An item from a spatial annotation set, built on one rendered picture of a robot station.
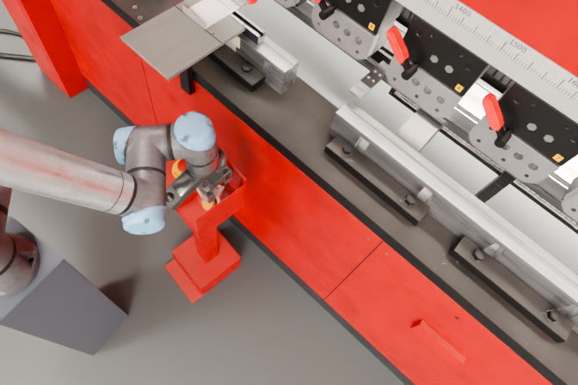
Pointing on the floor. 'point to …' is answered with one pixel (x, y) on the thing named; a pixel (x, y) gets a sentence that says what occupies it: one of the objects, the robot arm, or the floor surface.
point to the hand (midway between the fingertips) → (205, 198)
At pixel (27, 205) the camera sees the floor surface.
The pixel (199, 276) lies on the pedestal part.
